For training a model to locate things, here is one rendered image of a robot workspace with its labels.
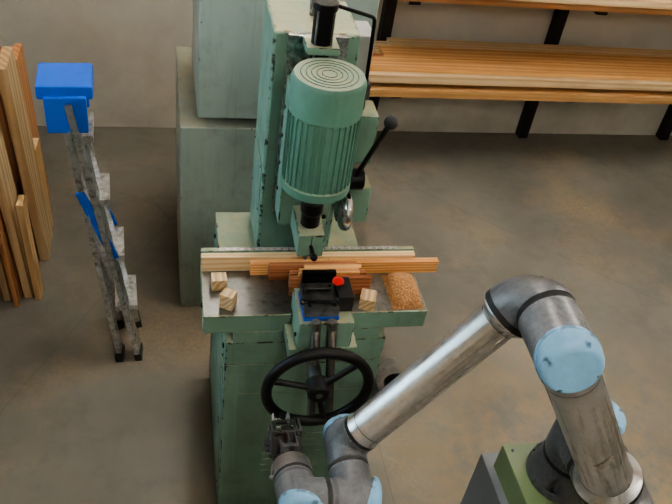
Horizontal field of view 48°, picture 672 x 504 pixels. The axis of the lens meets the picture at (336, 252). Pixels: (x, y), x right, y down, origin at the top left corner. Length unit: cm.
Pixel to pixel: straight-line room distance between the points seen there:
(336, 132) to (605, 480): 95
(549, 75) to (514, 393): 181
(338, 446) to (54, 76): 139
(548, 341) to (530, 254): 257
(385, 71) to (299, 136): 217
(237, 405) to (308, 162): 79
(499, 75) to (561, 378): 288
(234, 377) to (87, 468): 82
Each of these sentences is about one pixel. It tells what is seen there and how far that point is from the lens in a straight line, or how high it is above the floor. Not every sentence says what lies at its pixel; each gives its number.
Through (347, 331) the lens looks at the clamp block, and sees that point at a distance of 191.
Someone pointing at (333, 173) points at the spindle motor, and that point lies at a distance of 181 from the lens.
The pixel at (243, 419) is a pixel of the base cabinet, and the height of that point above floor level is 47.
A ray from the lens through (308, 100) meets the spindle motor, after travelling 171.
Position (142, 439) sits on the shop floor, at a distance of 283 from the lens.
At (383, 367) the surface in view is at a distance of 227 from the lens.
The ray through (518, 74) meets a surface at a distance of 416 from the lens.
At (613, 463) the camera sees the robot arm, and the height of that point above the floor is 104.
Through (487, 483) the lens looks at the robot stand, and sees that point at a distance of 223.
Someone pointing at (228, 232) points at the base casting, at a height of 80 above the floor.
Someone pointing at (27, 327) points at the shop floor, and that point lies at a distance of 325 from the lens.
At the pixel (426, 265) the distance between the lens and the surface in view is 217.
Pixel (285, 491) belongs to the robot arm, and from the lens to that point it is 163.
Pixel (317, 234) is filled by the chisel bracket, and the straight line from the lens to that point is 196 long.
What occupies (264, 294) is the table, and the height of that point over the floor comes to 90.
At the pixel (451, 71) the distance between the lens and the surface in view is 401.
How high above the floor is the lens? 228
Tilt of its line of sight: 39 degrees down
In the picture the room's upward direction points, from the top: 10 degrees clockwise
